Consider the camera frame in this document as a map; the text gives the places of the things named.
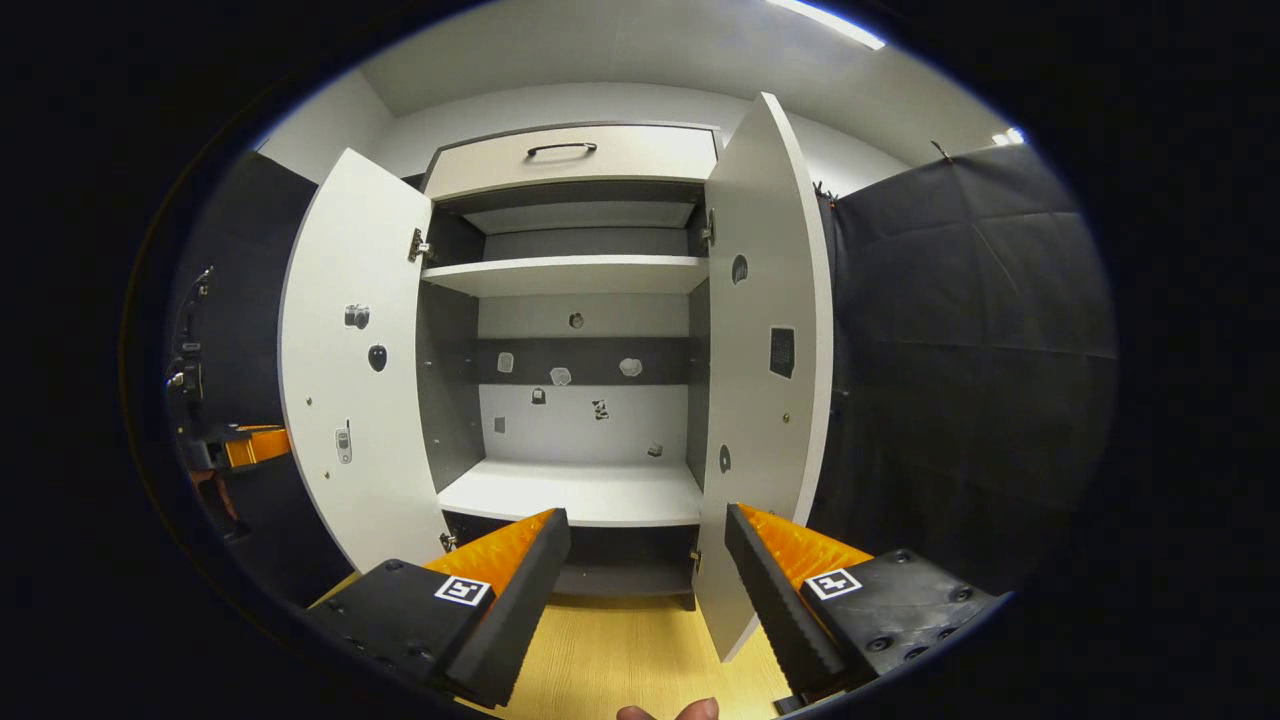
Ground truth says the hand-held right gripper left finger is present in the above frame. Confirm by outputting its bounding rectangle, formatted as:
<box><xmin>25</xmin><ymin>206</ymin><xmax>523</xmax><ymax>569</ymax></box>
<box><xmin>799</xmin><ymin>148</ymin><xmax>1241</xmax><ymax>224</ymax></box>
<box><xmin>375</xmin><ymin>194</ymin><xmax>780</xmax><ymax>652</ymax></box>
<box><xmin>305</xmin><ymin>508</ymin><xmax>573</xmax><ymax>709</ymax></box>

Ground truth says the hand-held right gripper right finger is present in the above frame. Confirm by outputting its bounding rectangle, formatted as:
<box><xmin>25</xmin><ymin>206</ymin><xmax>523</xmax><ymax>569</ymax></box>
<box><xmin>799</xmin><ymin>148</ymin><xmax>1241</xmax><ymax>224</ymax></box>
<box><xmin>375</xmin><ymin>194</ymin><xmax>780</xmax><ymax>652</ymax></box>
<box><xmin>724</xmin><ymin>503</ymin><xmax>1001</xmax><ymax>701</ymax></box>

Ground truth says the long ceiling light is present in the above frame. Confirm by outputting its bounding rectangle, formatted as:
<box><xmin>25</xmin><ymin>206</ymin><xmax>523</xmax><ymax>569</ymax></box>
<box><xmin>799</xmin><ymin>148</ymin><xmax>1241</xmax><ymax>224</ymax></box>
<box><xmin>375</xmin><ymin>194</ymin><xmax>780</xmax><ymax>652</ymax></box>
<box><xmin>765</xmin><ymin>0</ymin><xmax>886</xmax><ymax>51</ymax></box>

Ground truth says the beige cabinet drawer black handle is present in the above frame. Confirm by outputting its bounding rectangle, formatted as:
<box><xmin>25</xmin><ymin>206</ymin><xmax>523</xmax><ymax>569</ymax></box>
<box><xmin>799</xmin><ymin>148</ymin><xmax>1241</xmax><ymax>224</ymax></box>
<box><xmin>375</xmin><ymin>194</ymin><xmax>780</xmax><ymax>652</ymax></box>
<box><xmin>425</xmin><ymin>124</ymin><xmax>721</xmax><ymax>201</ymax></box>

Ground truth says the white cabinet shelf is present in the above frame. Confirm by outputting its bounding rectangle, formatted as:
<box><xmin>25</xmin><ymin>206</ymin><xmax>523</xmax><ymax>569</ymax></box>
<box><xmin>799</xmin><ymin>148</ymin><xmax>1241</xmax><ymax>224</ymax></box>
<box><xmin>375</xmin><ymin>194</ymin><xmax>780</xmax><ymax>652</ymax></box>
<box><xmin>420</xmin><ymin>255</ymin><xmax>711</xmax><ymax>298</ymax></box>
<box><xmin>437</xmin><ymin>458</ymin><xmax>704</xmax><ymax>528</ymax></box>

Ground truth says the beige cabinet door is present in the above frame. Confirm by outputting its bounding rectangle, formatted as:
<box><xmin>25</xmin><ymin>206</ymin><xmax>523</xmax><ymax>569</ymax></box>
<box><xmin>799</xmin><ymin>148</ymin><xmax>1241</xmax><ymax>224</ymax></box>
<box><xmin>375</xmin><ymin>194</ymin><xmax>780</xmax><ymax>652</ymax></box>
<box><xmin>278</xmin><ymin>148</ymin><xmax>451</xmax><ymax>573</ymax></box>
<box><xmin>693</xmin><ymin>92</ymin><xmax>834</xmax><ymax>663</ymax></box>

